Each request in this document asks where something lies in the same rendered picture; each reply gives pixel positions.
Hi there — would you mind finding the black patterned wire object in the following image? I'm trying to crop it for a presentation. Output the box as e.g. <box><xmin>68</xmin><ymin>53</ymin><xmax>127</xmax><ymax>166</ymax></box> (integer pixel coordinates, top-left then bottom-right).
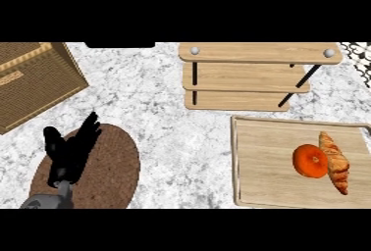
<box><xmin>338</xmin><ymin>42</ymin><xmax>371</xmax><ymax>88</ymax></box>

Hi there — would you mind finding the wooden tiered shelf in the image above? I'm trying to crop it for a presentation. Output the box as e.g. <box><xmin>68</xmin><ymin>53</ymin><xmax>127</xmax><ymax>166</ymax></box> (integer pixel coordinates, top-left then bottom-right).
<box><xmin>177</xmin><ymin>42</ymin><xmax>344</xmax><ymax>113</ymax></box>

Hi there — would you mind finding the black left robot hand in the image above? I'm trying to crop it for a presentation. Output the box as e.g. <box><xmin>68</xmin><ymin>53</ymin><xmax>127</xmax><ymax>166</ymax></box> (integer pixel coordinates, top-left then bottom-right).
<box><xmin>41</xmin><ymin>111</ymin><xmax>103</xmax><ymax>189</ymax></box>

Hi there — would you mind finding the wooden tray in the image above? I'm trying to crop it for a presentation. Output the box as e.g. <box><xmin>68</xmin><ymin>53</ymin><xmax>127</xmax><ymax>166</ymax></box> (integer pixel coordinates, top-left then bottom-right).
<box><xmin>229</xmin><ymin>115</ymin><xmax>371</xmax><ymax>210</ymax></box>

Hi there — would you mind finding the orange squash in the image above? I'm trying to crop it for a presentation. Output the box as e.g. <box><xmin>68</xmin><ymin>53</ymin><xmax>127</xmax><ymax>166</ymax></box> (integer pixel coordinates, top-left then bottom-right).
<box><xmin>291</xmin><ymin>143</ymin><xmax>331</xmax><ymax>179</ymax></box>

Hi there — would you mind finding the brown wicker basket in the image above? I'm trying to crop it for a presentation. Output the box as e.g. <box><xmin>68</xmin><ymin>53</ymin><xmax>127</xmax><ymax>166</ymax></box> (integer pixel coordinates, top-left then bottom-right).
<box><xmin>0</xmin><ymin>42</ymin><xmax>92</xmax><ymax>135</ymax></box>

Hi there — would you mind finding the round brown woven placemat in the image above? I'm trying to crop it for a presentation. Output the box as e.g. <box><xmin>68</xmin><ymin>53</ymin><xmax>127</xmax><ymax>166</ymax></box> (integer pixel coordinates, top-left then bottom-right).
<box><xmin>29</xmin><ymin>123</ymin><xmax>142</xmax><ymax>210</ymax></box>

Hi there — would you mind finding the golden brown croissant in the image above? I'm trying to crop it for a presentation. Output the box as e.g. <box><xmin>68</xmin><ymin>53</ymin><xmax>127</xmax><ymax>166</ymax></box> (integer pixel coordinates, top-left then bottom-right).
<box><xmin>318</xmin><ymin>130</ymin><xmax>350</xmax><ymax>196</ymax></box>

